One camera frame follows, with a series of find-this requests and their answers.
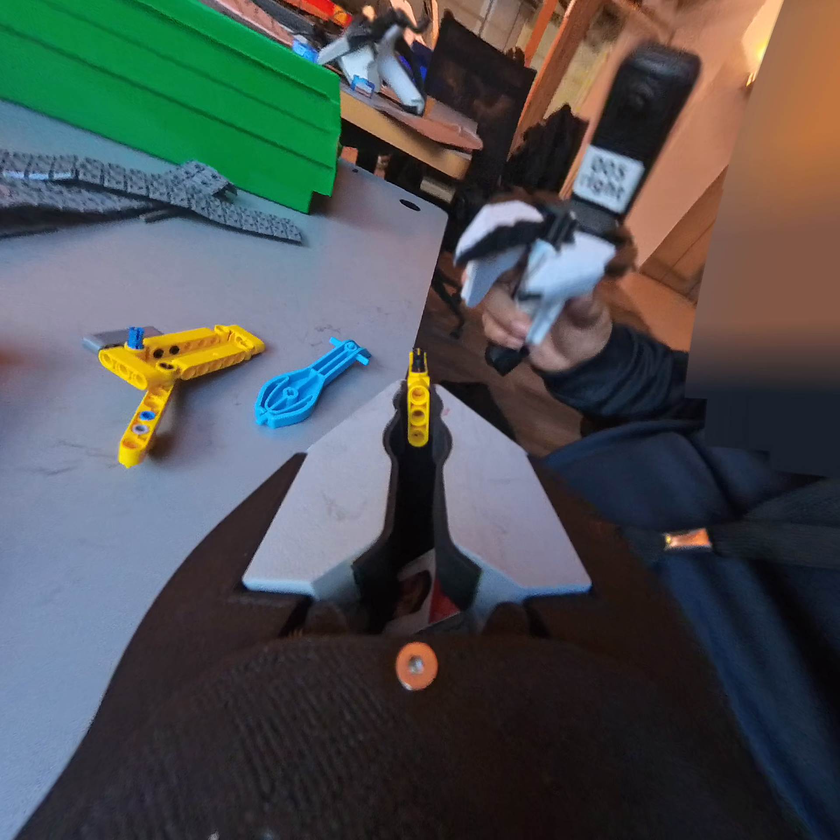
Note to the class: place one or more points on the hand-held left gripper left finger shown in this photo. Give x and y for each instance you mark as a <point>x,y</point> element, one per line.
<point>315,512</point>

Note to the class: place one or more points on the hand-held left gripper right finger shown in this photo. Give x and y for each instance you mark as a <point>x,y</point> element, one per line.
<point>505,518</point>

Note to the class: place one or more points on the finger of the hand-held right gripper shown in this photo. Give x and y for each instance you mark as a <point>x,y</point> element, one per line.
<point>492,229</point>
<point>564,269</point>

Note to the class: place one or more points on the yellow toy brick beam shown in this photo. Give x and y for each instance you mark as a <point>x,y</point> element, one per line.
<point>418,410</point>

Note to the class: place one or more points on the person's right forearm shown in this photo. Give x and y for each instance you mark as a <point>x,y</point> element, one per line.
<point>630,380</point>

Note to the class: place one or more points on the grey desk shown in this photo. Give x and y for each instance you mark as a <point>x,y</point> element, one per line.
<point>197,282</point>

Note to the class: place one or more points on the person's right hand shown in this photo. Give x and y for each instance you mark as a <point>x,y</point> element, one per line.
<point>577,328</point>

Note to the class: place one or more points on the white photo card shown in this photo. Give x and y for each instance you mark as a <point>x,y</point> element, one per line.
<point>417,590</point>

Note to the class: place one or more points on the blue plastic toy piece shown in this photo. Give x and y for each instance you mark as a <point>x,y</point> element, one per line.
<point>295,394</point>

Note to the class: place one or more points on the wooden table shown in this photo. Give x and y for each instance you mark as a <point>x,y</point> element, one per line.
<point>407,134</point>

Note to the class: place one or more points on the black monitor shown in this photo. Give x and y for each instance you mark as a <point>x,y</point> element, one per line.
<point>479,72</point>

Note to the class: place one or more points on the yellow toy brick assembly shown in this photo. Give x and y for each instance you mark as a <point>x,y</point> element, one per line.
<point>203,348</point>

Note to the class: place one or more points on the white plastic object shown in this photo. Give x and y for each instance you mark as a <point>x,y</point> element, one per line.
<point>367,59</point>

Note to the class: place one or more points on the grey toy track strip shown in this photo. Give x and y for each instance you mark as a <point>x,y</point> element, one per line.
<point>249,220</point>
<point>98,176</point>

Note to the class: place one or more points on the person's dark blue clothing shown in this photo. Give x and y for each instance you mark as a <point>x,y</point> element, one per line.
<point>741,656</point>

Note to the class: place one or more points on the small grey block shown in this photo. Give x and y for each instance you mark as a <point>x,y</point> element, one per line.
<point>98,341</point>

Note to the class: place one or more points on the green plastic crate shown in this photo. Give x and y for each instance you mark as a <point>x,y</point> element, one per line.
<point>170,92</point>

